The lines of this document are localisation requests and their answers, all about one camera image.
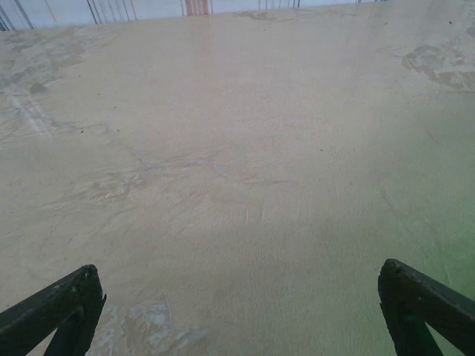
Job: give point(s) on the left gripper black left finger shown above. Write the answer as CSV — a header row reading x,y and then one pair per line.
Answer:
x,y
48,315

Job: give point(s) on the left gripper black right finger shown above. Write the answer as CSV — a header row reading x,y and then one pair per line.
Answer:
x,y
419,296

